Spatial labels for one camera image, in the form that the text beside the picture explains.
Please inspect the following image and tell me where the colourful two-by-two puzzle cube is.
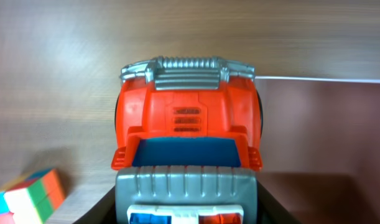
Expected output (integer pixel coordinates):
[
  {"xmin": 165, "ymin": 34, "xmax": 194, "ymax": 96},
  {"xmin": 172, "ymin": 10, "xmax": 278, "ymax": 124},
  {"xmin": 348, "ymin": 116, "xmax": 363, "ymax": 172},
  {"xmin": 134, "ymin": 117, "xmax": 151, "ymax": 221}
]
[{"xmin": 0, "ymin": 167, "xmax": 65, "ymax": 224}]

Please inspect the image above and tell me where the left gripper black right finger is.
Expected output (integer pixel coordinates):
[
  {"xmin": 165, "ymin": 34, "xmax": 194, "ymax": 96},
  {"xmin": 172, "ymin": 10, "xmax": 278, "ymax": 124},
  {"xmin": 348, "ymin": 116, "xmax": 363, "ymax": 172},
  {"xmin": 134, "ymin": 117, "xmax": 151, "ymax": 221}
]
[{"xmin": 256, "ymin": 182, "xmax": 300, "ymax": 224}]

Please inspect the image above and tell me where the white cardboard box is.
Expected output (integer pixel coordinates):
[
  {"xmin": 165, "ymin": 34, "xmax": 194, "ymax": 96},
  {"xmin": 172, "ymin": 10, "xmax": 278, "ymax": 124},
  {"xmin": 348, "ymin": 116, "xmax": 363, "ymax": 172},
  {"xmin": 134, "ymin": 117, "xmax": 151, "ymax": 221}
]
[{"xmin": 256, "ymin": 80, "xmax": 380, "ymax": 223}]

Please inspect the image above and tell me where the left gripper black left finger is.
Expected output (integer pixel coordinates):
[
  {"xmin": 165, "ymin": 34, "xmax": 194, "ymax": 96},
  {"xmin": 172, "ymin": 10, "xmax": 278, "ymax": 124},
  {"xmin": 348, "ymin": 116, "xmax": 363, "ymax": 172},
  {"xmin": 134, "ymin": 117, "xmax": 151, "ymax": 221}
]
[{"xmin": 73, "ymin": 187, "xmax": 116, "ymax": 224}]

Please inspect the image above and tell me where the red toy truck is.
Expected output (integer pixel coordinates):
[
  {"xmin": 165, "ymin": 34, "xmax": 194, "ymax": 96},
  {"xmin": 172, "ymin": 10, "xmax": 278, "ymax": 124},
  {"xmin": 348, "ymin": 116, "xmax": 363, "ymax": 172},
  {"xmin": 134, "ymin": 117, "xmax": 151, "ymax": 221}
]
[{"xmin": 111, "ymin": 56, "xmax": 263, "ymax": 223}]

